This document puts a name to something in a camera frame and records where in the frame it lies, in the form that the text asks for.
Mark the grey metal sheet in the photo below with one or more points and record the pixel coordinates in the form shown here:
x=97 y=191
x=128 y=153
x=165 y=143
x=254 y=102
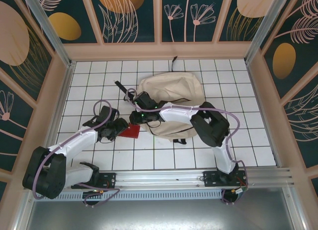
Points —
x=159 y=215

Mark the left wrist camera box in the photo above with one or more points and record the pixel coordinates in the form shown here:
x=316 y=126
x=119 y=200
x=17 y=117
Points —
x=106 y=113

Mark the aluminium corner post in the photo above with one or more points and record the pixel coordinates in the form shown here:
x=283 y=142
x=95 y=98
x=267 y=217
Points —
x=265 y=23
x=47 y=26

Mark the red snap wallet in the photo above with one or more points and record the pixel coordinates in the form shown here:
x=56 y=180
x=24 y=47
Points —
x=131 y=131

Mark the aluminium rail frame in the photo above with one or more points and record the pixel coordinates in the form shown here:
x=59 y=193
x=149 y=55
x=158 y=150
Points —
x=159 y=176

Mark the beige canvas backpack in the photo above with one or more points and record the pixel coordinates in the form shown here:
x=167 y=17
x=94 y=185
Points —
x=174 y=88

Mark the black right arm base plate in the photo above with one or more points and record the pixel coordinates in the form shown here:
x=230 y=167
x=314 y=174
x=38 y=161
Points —
x=211 y=179

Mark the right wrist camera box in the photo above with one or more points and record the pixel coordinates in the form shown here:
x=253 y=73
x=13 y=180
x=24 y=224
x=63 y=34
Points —
x=144 y=99

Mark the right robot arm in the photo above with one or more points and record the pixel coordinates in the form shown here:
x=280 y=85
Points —
x=208 y=125

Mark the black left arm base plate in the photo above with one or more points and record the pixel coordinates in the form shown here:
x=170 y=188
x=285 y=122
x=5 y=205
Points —
x=106 y=180

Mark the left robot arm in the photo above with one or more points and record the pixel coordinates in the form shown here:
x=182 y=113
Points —
x=74 y=145

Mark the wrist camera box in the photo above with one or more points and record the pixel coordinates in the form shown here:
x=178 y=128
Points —
x=144 y=99
x=106 y=113

